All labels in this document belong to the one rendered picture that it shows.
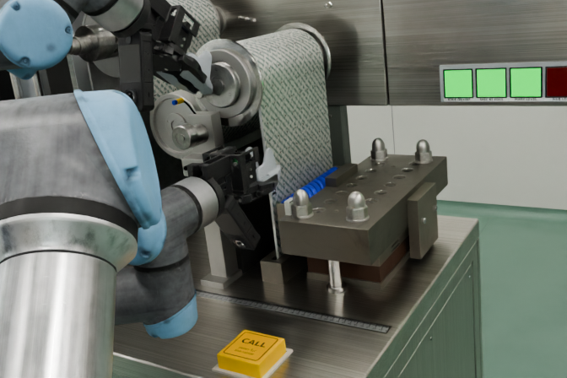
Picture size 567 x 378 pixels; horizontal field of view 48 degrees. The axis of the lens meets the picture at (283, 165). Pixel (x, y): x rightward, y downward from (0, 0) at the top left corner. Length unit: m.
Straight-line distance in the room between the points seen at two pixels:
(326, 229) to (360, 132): 3.00
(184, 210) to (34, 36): 0.30
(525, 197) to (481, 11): 2.65
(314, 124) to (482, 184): 2.68
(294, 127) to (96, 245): 0.72
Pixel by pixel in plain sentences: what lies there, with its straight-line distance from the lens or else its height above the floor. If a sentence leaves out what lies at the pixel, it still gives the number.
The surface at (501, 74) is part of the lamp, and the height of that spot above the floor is 1.20.
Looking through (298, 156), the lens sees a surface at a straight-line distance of 1.17.
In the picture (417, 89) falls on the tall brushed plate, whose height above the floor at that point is 1.17.
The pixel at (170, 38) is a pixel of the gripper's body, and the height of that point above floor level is 1.34.
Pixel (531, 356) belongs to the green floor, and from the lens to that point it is 2.59.
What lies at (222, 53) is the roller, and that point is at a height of 1.30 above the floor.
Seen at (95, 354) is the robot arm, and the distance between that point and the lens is 0.46.
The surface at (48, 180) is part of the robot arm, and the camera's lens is 0.48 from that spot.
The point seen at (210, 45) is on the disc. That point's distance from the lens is 1.09.
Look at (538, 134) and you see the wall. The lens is 3.68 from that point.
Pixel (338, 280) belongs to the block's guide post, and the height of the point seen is 0.92.
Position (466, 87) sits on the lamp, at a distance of 1.24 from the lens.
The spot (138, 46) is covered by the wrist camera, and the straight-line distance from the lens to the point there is 0.93.
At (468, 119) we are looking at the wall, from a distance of 3.74.
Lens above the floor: 1.40
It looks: 16 degrees down
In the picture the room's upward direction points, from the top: 7 degrees counter-clockwise
